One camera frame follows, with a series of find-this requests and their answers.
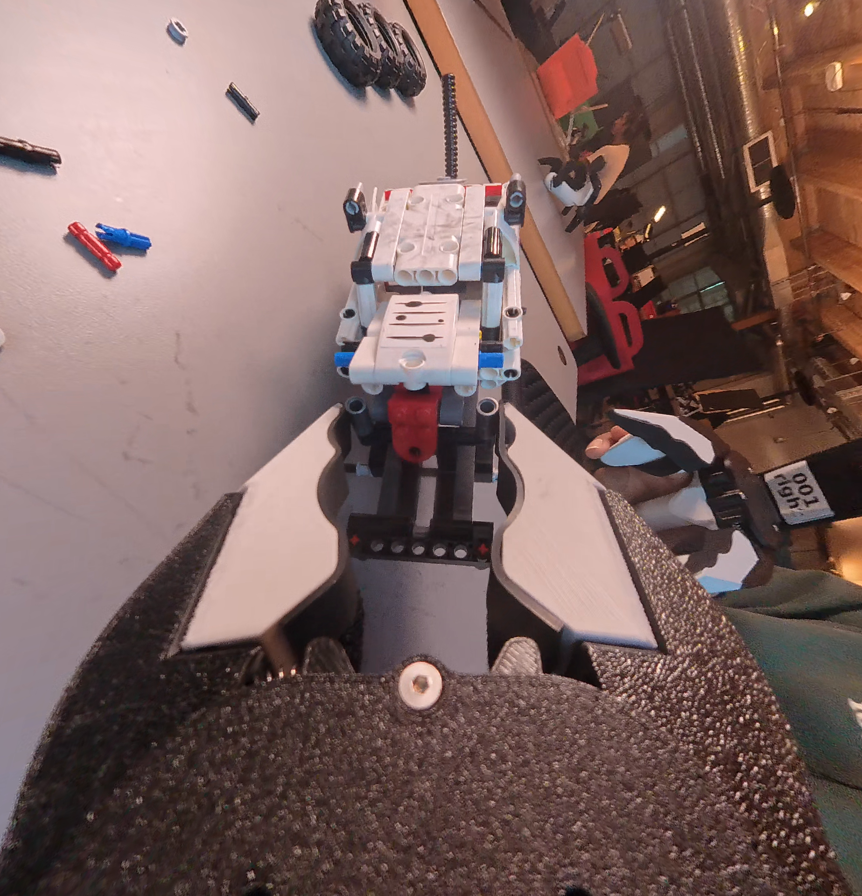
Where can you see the black quilted pad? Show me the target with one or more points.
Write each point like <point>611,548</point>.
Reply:
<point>543,399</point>

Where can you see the white lego truck model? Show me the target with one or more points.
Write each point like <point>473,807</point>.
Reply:
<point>417,329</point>

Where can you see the short black lego pin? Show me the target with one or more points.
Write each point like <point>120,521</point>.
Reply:
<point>242,100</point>

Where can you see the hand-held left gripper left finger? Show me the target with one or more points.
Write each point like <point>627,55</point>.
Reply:
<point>263,553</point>

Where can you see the silver ventilation duct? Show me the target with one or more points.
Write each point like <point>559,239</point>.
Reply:
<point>746,70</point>

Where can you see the orange red chair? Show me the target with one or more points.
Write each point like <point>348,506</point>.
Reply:
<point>567,73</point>

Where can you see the white and black device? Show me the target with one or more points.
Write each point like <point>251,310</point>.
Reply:
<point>574,185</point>

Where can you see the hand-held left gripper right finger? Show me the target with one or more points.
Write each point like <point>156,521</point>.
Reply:
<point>578,553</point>

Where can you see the red plastic chair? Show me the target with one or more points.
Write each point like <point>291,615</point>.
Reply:
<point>613,308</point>

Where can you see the blue lego pin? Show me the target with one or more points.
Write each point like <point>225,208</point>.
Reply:
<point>123,236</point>

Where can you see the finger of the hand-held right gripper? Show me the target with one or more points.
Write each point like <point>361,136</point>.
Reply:
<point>735,563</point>
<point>634,451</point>

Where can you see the red lego axle pin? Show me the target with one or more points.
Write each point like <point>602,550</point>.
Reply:
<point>95,245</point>

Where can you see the black lego connector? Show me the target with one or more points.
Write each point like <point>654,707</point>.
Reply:
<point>21,149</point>

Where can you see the black lego tire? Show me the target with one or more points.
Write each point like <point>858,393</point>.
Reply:
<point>343,38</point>
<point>415,66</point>
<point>392,52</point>

